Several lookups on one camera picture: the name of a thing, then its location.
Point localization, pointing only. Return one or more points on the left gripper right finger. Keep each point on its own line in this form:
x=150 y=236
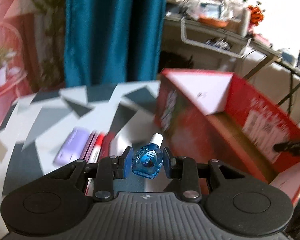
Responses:
x=183 y=173

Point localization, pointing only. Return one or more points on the white spray bottle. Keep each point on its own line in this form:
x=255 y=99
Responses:
x=245 y=21

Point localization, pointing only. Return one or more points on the teal blue curtain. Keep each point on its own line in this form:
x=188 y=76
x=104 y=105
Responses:
x=112 y=41

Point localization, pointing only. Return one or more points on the black checkered pen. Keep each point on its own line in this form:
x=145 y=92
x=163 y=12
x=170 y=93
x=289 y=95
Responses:
x=87 y=150

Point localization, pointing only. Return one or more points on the white wire basket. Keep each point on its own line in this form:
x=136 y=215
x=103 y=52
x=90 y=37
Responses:
x=214 y=39

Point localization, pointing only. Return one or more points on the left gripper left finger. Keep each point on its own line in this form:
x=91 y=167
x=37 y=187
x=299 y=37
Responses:
x=108 y=170

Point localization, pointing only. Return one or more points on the red cardboard box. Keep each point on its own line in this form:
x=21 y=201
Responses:
x=206 y=115

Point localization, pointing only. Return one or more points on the purple rectangular case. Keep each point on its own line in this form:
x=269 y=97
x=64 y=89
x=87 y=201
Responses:
x=73 y=146

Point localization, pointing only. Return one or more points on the cluttered white desk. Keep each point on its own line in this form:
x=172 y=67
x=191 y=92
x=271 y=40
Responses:
x=270 y=55

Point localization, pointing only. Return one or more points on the dark red tube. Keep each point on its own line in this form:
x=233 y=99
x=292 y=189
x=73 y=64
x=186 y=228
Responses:
x=105 y=147

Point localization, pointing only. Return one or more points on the printed living room backdrop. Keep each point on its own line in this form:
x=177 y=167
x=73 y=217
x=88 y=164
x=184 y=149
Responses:
x=32 y=37

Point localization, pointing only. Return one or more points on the geometric patterned tablecloth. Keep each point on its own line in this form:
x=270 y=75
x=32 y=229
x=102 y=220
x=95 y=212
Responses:
x=37 y=125

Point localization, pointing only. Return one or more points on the red white marker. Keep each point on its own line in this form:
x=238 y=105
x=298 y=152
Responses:
x=93 y=159

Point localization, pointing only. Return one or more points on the black bag under desk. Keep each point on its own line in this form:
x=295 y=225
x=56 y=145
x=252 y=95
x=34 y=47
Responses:
x=172 y=60

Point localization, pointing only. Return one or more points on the orange bowl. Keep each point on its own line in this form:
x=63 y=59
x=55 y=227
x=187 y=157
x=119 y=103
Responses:
x=213 y=22

